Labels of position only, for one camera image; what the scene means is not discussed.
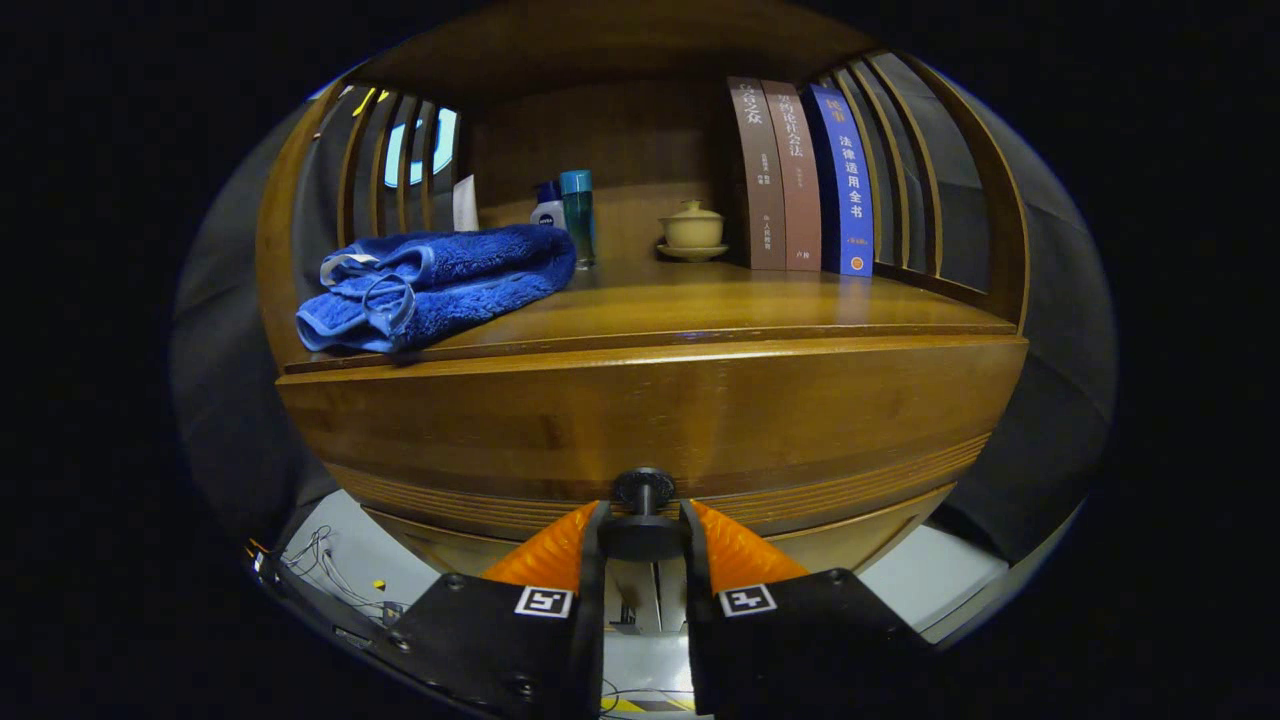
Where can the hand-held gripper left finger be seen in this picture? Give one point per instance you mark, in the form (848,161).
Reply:
(500,640)

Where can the beige saucer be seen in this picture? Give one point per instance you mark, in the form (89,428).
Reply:
(692,254)

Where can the reddish brown book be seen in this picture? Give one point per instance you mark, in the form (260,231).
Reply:
(797,200)

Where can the white and blue bottle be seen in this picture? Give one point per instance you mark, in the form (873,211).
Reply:
(547,212)

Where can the blue towel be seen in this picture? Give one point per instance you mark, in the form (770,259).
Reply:
(450,280)

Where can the wooden cabinet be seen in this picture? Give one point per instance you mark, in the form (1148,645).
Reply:
(600,130)

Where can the beige lidded teacup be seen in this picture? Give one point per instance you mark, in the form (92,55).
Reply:
(692,228)

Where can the white tube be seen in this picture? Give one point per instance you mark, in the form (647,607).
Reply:
(466,205)

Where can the blue book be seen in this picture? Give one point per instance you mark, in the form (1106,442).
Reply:
(848,190)

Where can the wooden countertop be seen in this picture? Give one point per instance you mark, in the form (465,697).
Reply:
(700,300)

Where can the wooden drawer with black knob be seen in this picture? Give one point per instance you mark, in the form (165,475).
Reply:
(650,410)

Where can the dark brown book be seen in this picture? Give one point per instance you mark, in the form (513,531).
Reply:
(758,180)

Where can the teal bottle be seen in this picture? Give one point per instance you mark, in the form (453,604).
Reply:
(578,220)

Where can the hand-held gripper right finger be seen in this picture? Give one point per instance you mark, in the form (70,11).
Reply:
(790,640)

